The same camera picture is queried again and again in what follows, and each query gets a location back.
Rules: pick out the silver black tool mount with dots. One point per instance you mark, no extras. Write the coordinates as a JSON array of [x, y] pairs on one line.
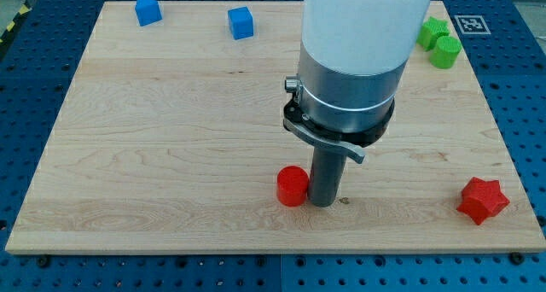
[[338, 114]]

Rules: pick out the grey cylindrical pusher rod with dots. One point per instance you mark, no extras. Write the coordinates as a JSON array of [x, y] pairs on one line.
[[326, 172]]

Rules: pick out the red cylinder block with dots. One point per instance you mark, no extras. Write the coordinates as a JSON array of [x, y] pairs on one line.
[[292, 184]]

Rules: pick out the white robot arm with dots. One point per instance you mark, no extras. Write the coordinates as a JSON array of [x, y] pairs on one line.
[[351, 59]]

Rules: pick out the green star block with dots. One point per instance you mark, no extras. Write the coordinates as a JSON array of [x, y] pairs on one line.
[[431, 30]]

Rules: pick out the green cylinder block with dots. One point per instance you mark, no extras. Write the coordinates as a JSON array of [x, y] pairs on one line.
[[445, 52]]

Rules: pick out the blue cube block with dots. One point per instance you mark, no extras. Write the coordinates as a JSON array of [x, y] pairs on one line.
[[241, 23]]

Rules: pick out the white fiducial marker tag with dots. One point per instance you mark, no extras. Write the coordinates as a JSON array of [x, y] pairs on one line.
[[472, 25]]

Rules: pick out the wooden board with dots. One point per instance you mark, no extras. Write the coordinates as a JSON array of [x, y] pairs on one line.
[[170, 139]]

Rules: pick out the red star block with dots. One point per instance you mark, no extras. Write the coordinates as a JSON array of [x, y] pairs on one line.
[[482, 199]]

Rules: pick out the blue house-shaped block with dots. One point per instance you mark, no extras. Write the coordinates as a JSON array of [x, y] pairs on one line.
[[147, 12]]

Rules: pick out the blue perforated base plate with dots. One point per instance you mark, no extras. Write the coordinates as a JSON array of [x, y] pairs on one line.
[[38, 65]]

